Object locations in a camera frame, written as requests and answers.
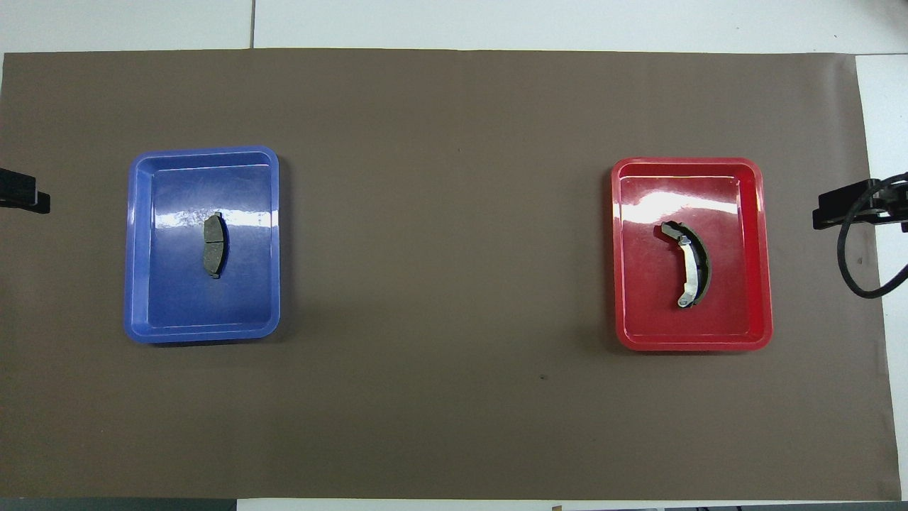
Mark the brown table mat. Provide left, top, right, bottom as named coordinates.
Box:
left=0, top=48, right=903, bottom=501

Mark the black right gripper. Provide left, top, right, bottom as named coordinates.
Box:
left=812, top=176, right=908, bottom=233

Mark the red plastic tray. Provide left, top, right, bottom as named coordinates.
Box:
left=611, top=157, right=774, bottom=352

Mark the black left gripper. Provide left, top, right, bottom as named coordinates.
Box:
left=0, top=168, right=51, bottom=214

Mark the blue plastic tray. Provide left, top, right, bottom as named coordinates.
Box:
left=124, top=145, right=282, bottom=345

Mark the dark grey brake pad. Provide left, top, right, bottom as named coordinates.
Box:
left=203, top=211, right=229, bottom=280

